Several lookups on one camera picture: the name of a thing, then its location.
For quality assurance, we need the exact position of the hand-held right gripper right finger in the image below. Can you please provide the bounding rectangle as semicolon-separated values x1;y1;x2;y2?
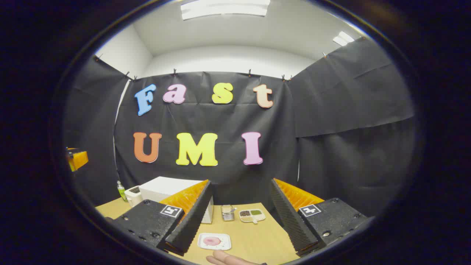
270;178;370;257

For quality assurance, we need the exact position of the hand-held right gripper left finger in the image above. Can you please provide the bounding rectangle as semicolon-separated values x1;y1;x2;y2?
105;179;215;257

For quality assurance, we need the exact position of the white foam food tray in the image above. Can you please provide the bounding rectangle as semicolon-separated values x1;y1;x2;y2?
197;233;232;251

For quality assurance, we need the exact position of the white microwave oven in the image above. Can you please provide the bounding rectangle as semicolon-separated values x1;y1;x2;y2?
139;176;214;224

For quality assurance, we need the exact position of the divided white dish of beans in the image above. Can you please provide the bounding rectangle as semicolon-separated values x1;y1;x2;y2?
239;209;266;224

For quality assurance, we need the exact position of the white toaster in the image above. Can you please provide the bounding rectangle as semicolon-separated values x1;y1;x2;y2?
124;186;143;207

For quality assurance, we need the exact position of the black backdrop cloth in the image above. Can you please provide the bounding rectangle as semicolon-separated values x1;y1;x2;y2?
63;37;416;221

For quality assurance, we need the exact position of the ceiling light panel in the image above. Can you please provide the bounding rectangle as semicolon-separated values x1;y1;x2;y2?
180;0;271;21
333;31;355;47

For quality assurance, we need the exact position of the metal wire basket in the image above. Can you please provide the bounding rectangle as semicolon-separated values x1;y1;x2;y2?
221;205;236;222

